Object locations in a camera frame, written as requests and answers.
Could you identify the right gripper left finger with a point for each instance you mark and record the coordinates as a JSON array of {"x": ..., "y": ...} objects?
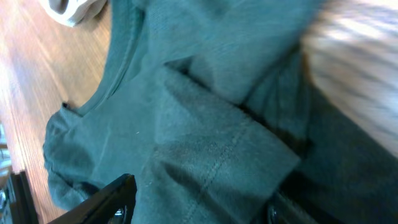
[{"x": 113, "y": 204}]

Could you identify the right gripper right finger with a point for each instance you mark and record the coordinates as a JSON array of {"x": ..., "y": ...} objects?
[{"x": 283, "y": 210}]

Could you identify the black Nike t-shirt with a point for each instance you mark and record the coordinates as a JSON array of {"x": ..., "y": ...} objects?
[{"x": 208, "y": 105}]

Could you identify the beige folded trousers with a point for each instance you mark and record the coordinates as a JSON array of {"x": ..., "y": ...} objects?
[{"x": 71, "y": 13}]

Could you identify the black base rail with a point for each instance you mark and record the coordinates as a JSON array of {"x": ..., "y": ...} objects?
[{"x": 17, "y": 205}]

